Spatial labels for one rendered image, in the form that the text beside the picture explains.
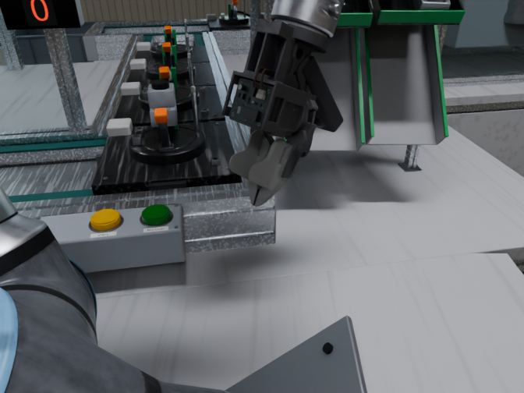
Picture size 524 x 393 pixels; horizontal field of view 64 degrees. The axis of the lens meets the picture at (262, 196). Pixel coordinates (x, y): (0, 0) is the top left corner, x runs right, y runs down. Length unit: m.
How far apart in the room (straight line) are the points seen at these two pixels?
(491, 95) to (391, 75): 0.81
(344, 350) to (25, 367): 0.20
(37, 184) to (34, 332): 0.61
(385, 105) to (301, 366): 0.57
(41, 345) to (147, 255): 0.36
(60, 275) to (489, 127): 1.49
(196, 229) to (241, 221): 0.07
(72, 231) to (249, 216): 0.26
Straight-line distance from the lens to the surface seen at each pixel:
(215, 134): 0.85
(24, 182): 0.90
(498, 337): 0.66
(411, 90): 0.84
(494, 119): 1.67
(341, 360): 0.33
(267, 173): 0.49
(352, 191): 0.88
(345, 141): 0.75
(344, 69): 0.81
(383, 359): 0.58
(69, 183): 0.85
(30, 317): 0.30
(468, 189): 0.96
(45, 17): 0.86
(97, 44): 1.97
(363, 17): 0.69
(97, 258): 0.63
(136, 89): 1.11
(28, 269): 0.39
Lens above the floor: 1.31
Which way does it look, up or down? 32 degrees down
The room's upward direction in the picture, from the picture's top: straight up
